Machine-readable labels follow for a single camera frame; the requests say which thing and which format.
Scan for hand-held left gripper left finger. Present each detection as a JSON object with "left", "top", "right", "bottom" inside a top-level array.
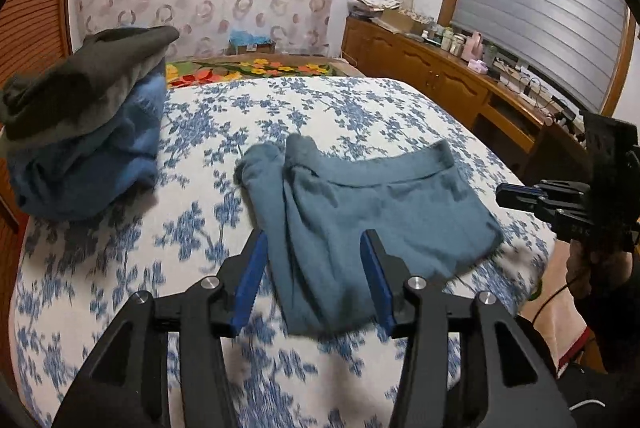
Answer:
[{"left": 52, "top": 228, "right": 271, "bottom": 428}]

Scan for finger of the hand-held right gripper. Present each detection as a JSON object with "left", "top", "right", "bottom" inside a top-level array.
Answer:
[
  {"left": 496, "top": 180, "right": 588, "bottom": 211},
  {"left": 534, "top": 202, "right": 568, "bottom": 228}
]

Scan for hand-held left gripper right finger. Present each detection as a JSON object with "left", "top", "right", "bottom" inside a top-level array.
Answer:
[{"left": 360, "top": 228, "right": 576, "bottom": 428}]

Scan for teal pants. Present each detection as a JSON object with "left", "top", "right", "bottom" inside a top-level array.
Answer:
[{"left": 234, "top": 133, "right": 505, "bottom": 337}]

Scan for person's right forearm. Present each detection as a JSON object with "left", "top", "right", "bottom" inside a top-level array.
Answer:
[{"left": 575, "top": 288, "right": 640, "bottom": 375}]

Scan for person's right hand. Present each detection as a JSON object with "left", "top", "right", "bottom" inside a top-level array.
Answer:
[{"left": 566, "top": 240, "right": 629, "bottom": 305}]

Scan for wooden cabinet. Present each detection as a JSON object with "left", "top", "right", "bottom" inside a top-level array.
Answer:
[{"left": 342, "top": 14, "right": 592, "bottom": 190}]

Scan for blue floral bed sheet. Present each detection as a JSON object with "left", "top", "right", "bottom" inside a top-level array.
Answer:
[{"left": 10, "top": 75, "right": 557, "bottom": 428}]

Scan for pink bottle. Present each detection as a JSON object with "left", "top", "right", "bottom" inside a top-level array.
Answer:
[{"left": 462, "top": 31, "right": 484, "bottom": 61}]

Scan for row of small bottles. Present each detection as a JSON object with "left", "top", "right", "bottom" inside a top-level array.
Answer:
[{"left": 421, "top": 23, "right": 463, "bottom": 57}]

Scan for person's dark clothing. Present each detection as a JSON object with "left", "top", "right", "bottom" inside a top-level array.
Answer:
[{"left": 515, "top": 313, "right": 640, "bottom": 428}]

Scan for blue folded garment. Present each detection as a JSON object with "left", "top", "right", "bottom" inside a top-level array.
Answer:
[{"left": 6, "top": 72, "right": 167, "bottom": 222}]

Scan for cardboard box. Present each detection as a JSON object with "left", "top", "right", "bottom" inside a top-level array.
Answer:
[{"left": 381, "top": 8, "right": 427, "bottom": 35}]

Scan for colourful floral pillow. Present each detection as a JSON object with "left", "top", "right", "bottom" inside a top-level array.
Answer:
[{"left": 165, "top": 57, "right": 367, "bottom": 90}]

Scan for box with blue cloth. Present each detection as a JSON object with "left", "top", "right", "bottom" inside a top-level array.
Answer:
[{"left": 228, "top": 29, "right": 276, "bottom": 55}]

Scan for stack of papers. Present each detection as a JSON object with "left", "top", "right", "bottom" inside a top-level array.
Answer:
[{"left": 348, "top": 0, "right": 401, "bottom": 17}]

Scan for dark grey folded garment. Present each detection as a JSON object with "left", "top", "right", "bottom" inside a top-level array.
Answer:
[{"left": 0, "top": 25, "right": 181, "bottom": 145}]

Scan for wooden wardrobe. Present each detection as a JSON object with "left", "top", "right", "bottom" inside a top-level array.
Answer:
[{"left": 0, "top": 0, "right": 78, "bottom": 359}]

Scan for black cable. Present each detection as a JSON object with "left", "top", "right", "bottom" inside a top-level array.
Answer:
[{"left": 531, "top": 275, "right": 577, "bottom": 325}]

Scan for cluster of cables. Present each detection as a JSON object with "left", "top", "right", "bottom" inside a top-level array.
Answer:
[{"left": 497, "top": 60, "right": 583, "bottom": 121}]

